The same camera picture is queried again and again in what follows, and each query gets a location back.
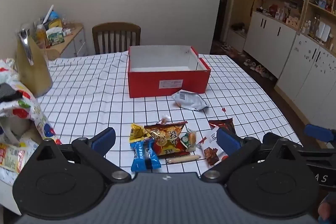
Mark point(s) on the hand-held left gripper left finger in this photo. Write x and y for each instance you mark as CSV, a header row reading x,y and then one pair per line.
x,y
106,138

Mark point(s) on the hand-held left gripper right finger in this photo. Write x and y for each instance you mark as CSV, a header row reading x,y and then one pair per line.
x,y
227,141

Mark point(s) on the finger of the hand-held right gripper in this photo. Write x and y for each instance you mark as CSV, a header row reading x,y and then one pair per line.
x,y
316,133
269,138

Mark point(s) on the white and red snack packet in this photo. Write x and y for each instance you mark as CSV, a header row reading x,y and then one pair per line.
x,y
210,148

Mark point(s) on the dark red snack packet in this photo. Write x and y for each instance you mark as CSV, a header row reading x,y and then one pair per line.
x,y
223,123

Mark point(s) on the green burger snack packet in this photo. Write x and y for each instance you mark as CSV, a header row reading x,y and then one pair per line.
x,y
189,138

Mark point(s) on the blue cookie packet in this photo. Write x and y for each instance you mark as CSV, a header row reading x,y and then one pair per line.
x,y
143,155

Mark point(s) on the sausage stick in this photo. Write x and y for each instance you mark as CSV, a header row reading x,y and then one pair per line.
x,y
183,159

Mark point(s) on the silver snack packet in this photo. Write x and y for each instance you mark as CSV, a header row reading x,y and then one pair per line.
x,y
189,100

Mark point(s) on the red and yellow snack packet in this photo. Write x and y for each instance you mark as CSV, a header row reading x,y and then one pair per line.
x,y
168,140

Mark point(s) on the small candy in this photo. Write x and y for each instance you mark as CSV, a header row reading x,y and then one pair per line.
x,y
165,119

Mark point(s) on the red cardboard box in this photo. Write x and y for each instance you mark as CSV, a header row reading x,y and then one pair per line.
x,y
147,85

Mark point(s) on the person's right hand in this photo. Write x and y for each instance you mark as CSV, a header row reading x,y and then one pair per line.
x,y
326,208

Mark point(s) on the white checkered tablecloth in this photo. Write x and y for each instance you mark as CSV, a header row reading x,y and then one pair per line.
x,y
92,98

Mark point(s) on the row of shoes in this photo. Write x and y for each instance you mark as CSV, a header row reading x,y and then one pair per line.
x,y
260,69

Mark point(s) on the colourful printed plastic bag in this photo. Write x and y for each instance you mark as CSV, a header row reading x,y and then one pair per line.
x,y
18,106

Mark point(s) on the tan insulated jug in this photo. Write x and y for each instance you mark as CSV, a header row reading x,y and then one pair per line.
x,y
34,74

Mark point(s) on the wooden side cabinet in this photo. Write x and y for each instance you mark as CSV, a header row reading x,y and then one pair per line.
x,y
78,45

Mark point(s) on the white and yellow food packet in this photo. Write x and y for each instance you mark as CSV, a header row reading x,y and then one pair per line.
x,y
10,158

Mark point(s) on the group of white bottles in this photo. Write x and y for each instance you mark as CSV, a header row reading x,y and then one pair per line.
x,y
319,29

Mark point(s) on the white wooden cabinet unit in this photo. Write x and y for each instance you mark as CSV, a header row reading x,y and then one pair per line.
x,y
265,29

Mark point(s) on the dark cloth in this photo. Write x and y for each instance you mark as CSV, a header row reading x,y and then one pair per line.
x,y
8,92

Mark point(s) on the brown wooden chair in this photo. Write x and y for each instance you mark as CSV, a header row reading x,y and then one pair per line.
x,y
115,27

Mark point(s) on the green tissue box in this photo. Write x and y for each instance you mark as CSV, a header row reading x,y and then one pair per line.
x,y
55,37

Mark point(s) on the small white mug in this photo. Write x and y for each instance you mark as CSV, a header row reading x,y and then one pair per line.
x,y
67,32

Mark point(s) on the pair of black shoes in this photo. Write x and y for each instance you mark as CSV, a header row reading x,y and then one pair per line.
x,y
237,27

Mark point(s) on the orange drink bottle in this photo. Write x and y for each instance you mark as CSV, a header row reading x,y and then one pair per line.
x,y
42,35

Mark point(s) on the row of small ornaments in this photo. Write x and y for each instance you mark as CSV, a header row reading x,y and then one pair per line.
x,y
278,14

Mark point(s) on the clear glass jar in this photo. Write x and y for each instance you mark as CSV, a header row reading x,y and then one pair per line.
x,y
64,19

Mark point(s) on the blue and yellow container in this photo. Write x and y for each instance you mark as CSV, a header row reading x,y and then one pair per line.
x,y
53,19

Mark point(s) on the white stick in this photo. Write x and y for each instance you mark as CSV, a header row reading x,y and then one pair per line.
x,y
48,14

